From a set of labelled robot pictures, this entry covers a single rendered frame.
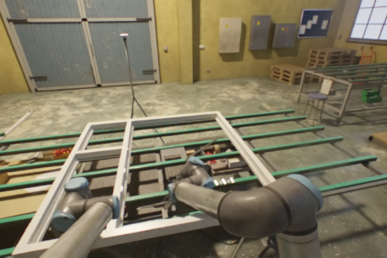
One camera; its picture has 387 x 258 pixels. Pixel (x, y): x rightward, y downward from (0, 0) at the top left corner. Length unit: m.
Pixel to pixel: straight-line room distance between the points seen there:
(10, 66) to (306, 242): 8.28
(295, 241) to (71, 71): 7.51
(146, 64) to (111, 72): 1.16
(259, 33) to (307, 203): 7.72
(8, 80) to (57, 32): 2.20
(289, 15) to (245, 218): 8.65
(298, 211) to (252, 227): 0.12
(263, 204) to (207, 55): 7.32
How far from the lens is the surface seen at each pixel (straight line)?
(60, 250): 0.60
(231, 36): 7.74
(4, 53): 8.35
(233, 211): 0.57
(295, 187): 0.61
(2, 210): 2.23
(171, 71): 7.54
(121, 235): 1.24
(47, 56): 7.85
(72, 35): 7.55
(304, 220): 0.63
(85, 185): 1.02
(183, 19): 7.05
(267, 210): 0.55
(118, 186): 1.49
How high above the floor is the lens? 1.90
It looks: 27 degrees down
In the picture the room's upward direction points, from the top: 1 degrees counter-clockwise
